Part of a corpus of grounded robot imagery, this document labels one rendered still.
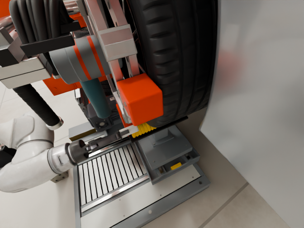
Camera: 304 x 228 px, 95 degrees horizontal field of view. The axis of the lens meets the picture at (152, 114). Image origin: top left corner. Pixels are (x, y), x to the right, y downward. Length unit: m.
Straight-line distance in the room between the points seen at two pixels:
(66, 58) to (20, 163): 0.35
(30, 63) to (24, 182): 0.35
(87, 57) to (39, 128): 0.31
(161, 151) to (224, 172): 0.50
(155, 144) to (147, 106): 0.69
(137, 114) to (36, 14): 0.26
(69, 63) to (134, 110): 0.32
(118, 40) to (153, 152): 0.76
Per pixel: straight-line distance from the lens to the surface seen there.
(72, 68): 0.54
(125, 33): 0.32
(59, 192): 1.34
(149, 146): 0.97
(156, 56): 0.30
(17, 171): 0.58
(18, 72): 0.41
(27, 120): 0.66
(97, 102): 0.78
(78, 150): 0.53
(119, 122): 1.35
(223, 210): 1.12
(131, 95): 0.28
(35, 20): 0.38
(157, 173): 0.95
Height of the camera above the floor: 1.05
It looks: 45 degrees down
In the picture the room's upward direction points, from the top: 8 degrees counter-clockwise
